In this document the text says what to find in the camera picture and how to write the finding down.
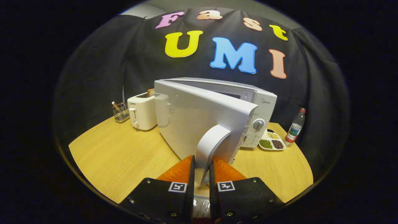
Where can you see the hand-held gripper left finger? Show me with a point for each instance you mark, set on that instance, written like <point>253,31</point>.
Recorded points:
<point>190,193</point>

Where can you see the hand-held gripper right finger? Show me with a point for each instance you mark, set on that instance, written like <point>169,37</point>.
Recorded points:
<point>213,193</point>

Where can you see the white toaster oven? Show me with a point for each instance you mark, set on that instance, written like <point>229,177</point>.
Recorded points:
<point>192,118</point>

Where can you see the white bread toaster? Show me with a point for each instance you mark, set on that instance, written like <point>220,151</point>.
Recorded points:
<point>143,113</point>

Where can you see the small white ridged tray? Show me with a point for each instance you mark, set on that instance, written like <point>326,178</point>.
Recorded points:
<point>201,207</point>

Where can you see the divided white bean dish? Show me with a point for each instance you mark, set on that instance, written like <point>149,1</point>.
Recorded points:
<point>271,143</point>

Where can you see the clear plastic bottle red cap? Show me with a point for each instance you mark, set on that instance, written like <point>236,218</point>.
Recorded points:
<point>294,129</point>

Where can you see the toast slice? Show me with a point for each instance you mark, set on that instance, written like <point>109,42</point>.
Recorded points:
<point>150,92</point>

